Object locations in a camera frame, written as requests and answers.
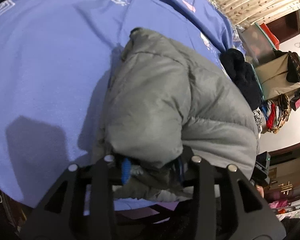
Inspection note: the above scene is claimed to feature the grey puffer jacket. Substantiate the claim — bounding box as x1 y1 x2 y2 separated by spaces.
93 28 258 202

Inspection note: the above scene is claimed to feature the pile of colourful clothes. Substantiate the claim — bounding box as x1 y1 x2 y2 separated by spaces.
259 51 300 134

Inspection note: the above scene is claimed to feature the person's right hand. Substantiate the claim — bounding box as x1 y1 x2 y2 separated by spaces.
255 184 264 198

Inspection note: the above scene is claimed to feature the black white patterned garment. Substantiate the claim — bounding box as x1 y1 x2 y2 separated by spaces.
253 108 264 133

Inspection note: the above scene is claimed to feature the dark navy fleece garment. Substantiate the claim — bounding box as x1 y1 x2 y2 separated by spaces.
219 48 263 111

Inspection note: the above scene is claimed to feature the beige fabric storage bag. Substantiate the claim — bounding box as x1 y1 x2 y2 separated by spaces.
255 54 300 100

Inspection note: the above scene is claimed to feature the clear storage box teal lid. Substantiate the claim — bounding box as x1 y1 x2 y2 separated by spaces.
237 23 275 67

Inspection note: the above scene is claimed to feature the red folded cloth on box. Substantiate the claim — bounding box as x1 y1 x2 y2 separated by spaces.
260 23 280 50

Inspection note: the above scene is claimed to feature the dark brown door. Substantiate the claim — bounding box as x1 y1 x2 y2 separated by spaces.
267 11 300 43

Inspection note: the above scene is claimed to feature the blue patterned bed sheet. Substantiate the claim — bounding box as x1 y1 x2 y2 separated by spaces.
0 0 235 207

